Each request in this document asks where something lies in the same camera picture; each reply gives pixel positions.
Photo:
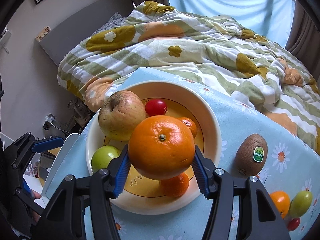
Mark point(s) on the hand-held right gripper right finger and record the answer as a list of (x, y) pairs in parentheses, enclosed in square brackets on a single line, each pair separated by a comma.
[(201, 177)]

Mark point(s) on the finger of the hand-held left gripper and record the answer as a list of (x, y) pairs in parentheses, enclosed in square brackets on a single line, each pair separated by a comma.
[(47, 144), (21, 192)]

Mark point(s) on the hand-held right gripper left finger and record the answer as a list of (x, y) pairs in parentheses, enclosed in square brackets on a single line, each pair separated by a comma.
[(122, 172)]

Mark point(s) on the green apple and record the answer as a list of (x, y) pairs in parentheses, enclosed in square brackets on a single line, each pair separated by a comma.
[(102, 157), (301, 203)]

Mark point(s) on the small mandarin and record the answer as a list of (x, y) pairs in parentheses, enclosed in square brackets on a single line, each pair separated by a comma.
[(175, 186), (191, 127)]

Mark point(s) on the large orange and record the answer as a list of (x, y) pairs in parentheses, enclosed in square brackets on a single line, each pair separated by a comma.
[(160, 150)]

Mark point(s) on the wrinkled yellow apple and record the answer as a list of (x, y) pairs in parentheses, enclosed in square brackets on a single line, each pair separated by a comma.
[(120, 117)]

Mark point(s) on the red cherry tomato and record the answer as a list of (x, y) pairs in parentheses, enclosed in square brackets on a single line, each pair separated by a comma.
[(293, 224), (155, 107)]

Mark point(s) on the cream bowl with rabbit print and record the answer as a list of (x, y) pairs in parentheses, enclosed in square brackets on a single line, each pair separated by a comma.
[(175, 97)]

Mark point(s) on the brown kiwi with sticker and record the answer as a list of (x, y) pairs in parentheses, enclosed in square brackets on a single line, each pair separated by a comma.
[(250, 155)]

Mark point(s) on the blue daisy tablecloth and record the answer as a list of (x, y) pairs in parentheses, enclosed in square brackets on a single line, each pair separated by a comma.
[(237, 110)]

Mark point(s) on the medium orange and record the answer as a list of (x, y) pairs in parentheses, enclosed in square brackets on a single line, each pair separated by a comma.
[(280, 202)]

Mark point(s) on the grey headboard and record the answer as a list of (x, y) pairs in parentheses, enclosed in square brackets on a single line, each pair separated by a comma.
[(75, 35)]

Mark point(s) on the green striped floral blanket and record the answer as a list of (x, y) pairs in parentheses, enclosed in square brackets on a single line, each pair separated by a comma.
[(200, 50)]

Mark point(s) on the patterned grey bedsheet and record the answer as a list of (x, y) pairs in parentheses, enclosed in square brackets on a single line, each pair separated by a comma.
[(110, 23)]

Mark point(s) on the blue window cloth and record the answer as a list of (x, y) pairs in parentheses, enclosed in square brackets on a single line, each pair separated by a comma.
[(225, 0)]

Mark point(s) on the wall socket with charger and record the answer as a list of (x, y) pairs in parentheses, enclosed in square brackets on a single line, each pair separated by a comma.
[(48, 121)]

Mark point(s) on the white wall switch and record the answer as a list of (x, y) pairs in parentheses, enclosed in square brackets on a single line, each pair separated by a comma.
[(5, 38)]

